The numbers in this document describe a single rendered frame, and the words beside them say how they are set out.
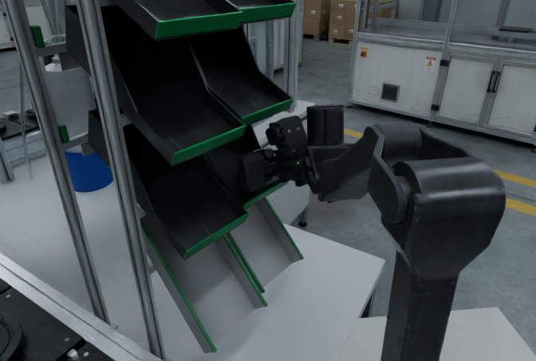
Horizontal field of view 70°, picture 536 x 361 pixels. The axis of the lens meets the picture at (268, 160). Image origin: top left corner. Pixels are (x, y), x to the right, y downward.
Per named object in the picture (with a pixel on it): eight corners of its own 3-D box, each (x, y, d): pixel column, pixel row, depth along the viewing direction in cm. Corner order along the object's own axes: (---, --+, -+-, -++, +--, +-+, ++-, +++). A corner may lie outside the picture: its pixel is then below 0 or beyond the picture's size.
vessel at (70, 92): (112, 142, 138) (90, 33, 121) (77, 157, 128) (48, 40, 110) (88, 134, 145) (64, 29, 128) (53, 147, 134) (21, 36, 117)
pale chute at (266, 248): (292, 262, 86) (304, 257, 83) (252, 296, 77) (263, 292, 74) (227, 157, 89) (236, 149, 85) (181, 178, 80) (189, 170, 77)
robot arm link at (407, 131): (510, 212, 28) (478, 77, 30) (402, 221, 27) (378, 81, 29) (368, 233, 56) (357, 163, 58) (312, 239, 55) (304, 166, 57)
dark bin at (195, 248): (245, 221, 66) (258, 195, 62) (184, 260, 58) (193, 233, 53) (151, 122, 76) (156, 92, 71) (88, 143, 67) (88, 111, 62)
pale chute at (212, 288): (256, 308, 75) (268, 304, 71) (203, 354, 66) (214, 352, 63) (183, 186, 77) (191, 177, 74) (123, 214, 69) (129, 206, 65)
